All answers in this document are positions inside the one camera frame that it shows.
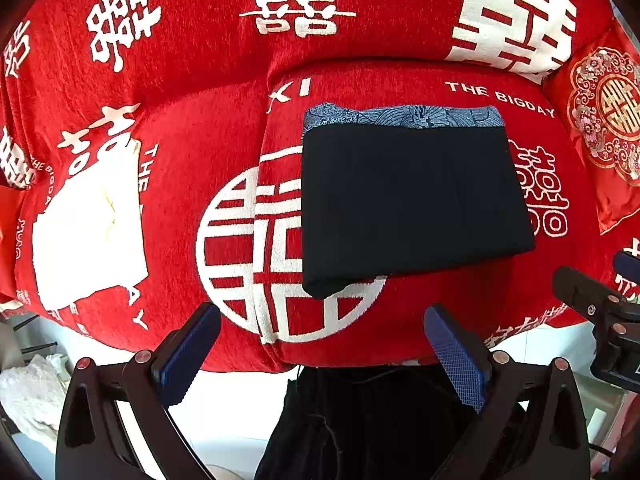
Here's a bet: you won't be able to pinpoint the red printed blanket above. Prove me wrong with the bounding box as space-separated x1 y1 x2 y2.
0 0 640 375

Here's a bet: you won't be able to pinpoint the white crumpled cloth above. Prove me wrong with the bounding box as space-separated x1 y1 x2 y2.
0 352 73 453

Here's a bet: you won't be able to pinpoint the black pants with blue waistband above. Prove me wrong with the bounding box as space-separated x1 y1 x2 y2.
300 102 537 301

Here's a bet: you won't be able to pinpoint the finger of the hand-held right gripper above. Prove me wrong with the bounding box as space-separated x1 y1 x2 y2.
613 251 640 287
551 266 626 331

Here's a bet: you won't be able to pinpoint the red embroidered cushion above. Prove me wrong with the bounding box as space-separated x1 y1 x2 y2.
542 22 640 236

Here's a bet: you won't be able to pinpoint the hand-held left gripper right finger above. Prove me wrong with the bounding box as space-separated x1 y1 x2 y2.
422 303 592 480

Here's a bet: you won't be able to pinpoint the person's black clothing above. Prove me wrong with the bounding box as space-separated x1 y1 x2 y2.
254 364 531 480

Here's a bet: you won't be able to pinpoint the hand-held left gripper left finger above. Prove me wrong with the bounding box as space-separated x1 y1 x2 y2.
55 302 223 480

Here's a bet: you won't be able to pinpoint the white folded cloth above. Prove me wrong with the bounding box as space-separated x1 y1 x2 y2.
31 147 151 313

